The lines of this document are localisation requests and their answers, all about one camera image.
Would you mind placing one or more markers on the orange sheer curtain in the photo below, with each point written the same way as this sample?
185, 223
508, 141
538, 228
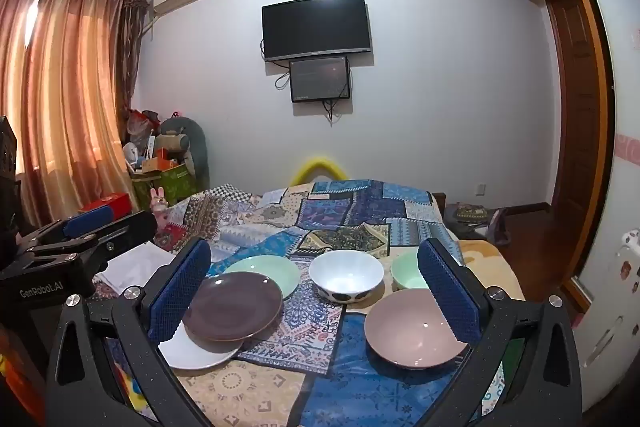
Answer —
65, 97

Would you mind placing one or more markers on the wooden door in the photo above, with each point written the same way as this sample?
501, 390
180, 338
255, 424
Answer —
580, 117

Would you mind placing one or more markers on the red bag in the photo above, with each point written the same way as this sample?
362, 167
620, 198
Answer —
140, 124

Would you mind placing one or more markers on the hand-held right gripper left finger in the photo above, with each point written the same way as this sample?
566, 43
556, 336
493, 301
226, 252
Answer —
180, 292

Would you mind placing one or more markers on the wall socket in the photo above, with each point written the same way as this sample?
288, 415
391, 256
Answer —
480, 190

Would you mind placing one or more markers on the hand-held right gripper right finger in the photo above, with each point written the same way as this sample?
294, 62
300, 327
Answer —
450, 292

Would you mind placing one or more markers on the white door with pink decals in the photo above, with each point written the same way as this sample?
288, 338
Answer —
625, 57

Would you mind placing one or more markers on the white bowl with black spots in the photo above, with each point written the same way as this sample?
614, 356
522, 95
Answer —
345, 269

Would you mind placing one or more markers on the patterned bag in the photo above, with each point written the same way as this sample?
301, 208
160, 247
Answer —
467, 217

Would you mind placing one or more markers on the red box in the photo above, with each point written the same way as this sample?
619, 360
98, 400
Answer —
107, 203

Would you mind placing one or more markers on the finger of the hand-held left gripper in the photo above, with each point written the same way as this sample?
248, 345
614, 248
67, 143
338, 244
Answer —
130, 227
92, 222

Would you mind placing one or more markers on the brown patterned curtain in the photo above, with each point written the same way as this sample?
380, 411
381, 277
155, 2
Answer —
132, 47

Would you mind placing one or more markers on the patchwork printed blanket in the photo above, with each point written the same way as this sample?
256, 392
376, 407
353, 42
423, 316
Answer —
320, 217

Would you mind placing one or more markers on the green box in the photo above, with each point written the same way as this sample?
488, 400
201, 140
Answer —
172, 184

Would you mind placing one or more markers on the colourful printed cloth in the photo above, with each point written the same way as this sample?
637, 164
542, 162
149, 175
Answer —
12, 372

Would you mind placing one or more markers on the black wall television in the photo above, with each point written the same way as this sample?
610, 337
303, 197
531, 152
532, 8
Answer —
317, 27

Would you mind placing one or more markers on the pink bunny toy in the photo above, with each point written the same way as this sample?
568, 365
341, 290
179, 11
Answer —
159, 202

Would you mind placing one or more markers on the white cloth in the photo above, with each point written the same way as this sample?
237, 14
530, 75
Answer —
135, 267

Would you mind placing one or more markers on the light green plate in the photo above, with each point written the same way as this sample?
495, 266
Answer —
272, 266

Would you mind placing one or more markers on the orange box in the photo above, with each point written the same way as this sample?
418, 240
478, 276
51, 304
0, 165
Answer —
167, 157

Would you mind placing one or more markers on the small black wall monitor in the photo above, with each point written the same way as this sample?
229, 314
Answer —
320, 79

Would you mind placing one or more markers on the yellow foam hoop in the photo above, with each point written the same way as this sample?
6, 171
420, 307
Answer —
317, 163

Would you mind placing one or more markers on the light green bowl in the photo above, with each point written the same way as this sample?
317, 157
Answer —
405, 269

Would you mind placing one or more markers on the white appliance with stickers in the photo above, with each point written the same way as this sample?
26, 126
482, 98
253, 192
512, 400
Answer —
610, 307

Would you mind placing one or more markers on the purple plate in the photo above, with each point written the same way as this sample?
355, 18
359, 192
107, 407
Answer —
232, 307

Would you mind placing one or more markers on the beige blanket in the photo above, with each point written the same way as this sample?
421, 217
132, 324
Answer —
492, 267

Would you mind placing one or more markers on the white plate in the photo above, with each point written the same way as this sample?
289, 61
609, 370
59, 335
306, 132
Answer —
200, 354

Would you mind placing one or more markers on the pink bowl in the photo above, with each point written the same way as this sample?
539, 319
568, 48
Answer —
410, 327

